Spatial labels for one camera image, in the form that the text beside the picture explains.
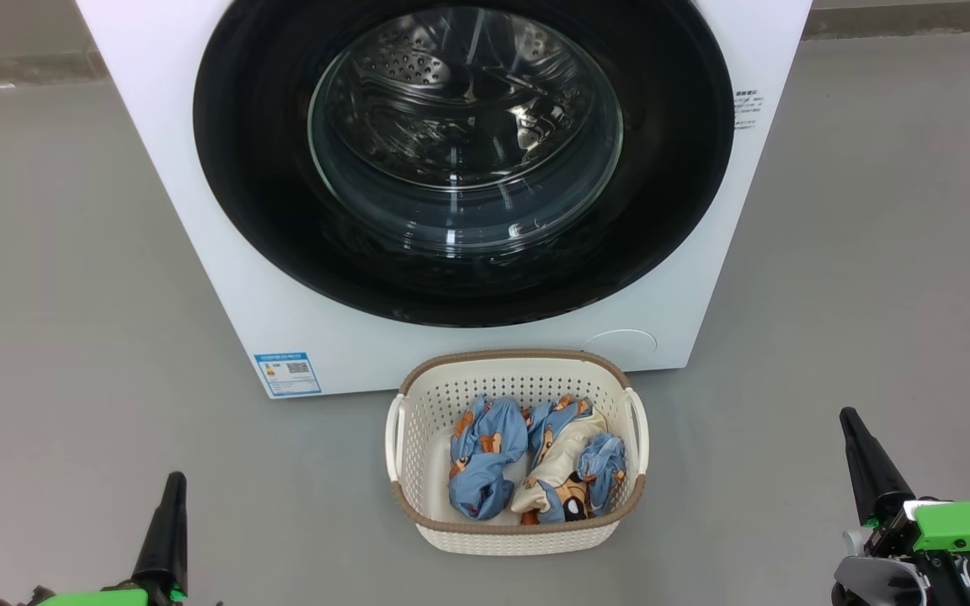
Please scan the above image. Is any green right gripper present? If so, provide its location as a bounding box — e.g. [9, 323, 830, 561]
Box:
[832, 407, 970, 606]

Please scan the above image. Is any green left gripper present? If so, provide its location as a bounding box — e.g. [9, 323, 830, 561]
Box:
[30, 471, 189, 606]

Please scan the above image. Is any cream and blue bear garment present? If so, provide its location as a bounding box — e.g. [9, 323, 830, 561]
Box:
[510, 394, 627, 527]

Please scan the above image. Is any blue bear-print garment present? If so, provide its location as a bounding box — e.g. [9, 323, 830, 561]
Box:
[449, 396, 530, 521]

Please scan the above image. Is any black round glass washer door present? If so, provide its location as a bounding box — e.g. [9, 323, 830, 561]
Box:
[193, 0, 736, 328]

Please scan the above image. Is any white front-load washing machine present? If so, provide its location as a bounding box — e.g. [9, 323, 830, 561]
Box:
[74, 0, 814, 400]

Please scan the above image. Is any stainless steel washing machine drum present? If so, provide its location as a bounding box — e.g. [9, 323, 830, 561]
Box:
[317, 8, 621, 245]

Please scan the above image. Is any blue energy label sticker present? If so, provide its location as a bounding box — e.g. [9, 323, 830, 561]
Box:
[253, 352, 322, 398]

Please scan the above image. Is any cream perforated laundry basket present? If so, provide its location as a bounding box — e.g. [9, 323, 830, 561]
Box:
[384, 349, 650, 556]

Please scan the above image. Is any round white filter cover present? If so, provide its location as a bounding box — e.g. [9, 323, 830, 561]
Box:
[582, 329, 658, 371]

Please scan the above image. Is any small printed text label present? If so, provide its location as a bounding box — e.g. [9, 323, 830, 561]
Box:
[733, 87, 765, 131]

